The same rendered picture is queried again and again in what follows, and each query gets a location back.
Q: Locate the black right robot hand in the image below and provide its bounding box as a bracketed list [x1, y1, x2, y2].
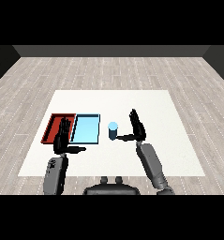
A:
[115, 108, 147, 143]

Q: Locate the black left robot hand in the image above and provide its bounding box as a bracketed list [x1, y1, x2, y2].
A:
[52, 117, 87, 156]

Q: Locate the red shallow open box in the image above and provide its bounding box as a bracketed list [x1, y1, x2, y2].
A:
[40, 112, 77, 145]

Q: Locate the small blue can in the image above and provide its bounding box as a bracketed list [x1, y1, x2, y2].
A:
[107, 121, 119, 142]

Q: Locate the light blue shallow open box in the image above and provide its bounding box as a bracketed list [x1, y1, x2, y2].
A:
[68, 112, 101, 145]

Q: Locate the dark grey robot body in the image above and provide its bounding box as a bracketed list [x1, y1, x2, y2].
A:
[82, 176, 142, 196]

